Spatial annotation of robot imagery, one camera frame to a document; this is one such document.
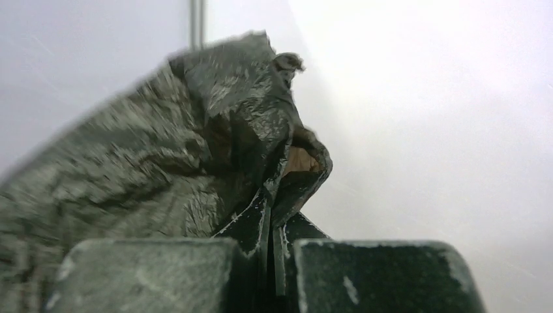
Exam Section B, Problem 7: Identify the black plastic trash bag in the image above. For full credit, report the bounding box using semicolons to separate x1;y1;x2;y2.
1;31;333;312

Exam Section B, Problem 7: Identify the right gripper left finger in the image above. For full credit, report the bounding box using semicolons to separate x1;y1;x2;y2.
43;192;271;313

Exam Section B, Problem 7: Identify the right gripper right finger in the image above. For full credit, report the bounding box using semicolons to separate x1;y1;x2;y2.
273;214;485;313

